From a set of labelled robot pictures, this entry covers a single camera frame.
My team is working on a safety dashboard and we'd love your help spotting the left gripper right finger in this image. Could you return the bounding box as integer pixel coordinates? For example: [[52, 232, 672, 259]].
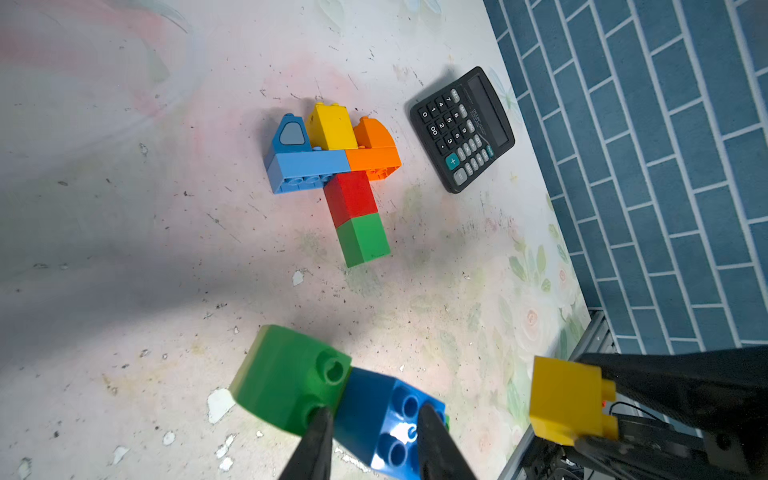
[[417, 403, 476, 480]]

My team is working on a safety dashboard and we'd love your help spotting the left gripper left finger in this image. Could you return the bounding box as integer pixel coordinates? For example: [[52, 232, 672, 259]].
[[278, 407, 333, 480]]

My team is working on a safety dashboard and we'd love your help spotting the small blue lego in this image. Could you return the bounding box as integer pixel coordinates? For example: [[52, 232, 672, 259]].
[[271, 113, 312, 153], [334, 367, 446, 479]]

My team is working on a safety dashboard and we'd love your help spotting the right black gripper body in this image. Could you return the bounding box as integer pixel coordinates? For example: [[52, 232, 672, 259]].
[[606, 396, 767, 479]]

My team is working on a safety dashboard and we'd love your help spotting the black calculator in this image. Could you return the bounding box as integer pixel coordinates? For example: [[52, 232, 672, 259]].
[[409, 66, 516, 194]]

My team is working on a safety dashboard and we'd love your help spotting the long light blue lego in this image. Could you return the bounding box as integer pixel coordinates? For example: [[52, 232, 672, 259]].
[[267, 150, 351, 194]]

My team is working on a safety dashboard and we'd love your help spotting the yellow lego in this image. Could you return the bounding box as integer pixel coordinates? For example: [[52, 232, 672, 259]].
[[529, 356, 619, 446], [306, 103, 358, 151]]

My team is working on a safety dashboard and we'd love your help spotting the small orange lego brick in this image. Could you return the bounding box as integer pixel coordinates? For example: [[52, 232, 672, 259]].
[[353, 116, 397, 181]]

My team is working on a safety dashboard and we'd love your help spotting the small green lego bottom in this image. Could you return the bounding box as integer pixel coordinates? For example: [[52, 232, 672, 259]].
[[229, 325, 351, 436]]

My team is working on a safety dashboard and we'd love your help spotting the yellow lego bottom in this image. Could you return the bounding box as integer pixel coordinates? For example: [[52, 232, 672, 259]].
[[529, 356, 619, 446]]

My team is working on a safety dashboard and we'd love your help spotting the long orange lego brick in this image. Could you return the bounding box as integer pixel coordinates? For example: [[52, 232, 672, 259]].
[[345, 147, 402, 175]]

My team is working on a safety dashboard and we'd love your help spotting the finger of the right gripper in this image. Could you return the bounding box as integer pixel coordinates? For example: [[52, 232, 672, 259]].
[[576, 345, 767, 431], [574, 436, 755, 479]]

